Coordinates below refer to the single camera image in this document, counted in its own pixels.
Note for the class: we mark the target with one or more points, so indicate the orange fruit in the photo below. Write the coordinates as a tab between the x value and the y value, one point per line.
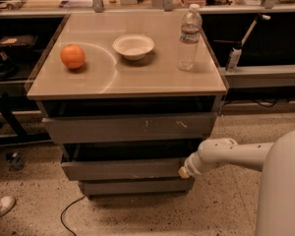
73	56

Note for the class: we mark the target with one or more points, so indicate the small dark floor object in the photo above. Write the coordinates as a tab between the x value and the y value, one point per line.
15	161

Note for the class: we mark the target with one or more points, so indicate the white sneaker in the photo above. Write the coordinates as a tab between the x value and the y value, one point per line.
6	204

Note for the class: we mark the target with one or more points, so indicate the white bowl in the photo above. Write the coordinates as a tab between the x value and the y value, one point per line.
133	46

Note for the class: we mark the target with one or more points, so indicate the grey bottom drawer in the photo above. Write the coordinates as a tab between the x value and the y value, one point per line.
136	186

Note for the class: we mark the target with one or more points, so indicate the black tool on shelf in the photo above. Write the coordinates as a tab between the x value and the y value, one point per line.
8	67

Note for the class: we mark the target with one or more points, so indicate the grey drawer cabinet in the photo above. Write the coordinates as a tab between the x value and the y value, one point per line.
109	84

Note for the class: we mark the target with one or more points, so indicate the clear plastic water bottle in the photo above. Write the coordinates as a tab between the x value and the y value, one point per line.
190	30

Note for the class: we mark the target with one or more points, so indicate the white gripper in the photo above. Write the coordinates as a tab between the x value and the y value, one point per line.
189	167

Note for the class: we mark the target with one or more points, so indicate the grey top drawer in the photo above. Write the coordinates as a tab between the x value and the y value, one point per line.
127	128

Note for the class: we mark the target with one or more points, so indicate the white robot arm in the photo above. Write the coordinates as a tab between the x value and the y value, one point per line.
276	162

